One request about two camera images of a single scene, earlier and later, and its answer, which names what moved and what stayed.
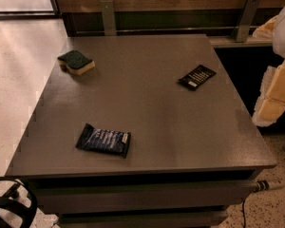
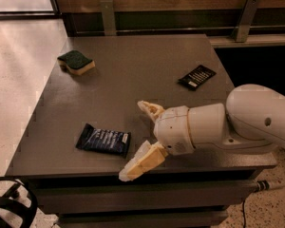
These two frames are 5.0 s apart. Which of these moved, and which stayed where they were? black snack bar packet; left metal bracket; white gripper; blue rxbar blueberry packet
Moved: white gripper
Stayed: blue rxbar blueberry packet; left metal bracket; black snack bar packet
